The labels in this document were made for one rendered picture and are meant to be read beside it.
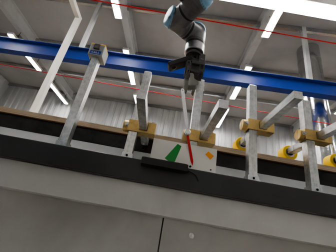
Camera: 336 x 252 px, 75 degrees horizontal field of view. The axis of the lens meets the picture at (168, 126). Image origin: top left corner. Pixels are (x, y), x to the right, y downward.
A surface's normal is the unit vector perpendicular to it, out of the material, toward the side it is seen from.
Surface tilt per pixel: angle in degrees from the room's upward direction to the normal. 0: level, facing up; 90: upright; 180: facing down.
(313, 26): 180
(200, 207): 90
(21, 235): 90
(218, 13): 180
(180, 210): 90
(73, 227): 90
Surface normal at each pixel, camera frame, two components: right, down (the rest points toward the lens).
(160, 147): 0.07, -0.40
